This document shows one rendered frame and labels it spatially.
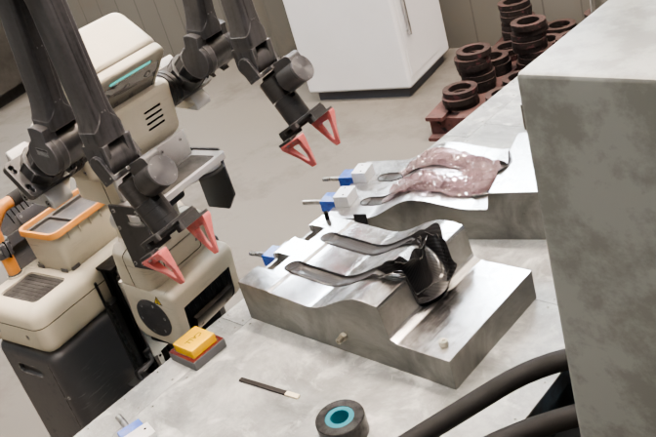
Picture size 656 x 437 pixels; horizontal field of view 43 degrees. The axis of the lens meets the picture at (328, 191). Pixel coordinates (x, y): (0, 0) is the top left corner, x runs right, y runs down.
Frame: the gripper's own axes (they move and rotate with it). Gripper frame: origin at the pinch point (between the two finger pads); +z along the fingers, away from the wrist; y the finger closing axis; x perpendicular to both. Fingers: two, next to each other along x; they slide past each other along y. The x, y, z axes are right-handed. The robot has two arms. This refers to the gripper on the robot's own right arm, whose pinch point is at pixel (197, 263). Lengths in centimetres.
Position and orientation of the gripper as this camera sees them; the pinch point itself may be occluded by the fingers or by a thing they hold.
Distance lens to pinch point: 154.8
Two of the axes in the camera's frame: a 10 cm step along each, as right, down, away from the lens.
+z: 6.0, 7.9, 1.2
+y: 5.4, -5.1, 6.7
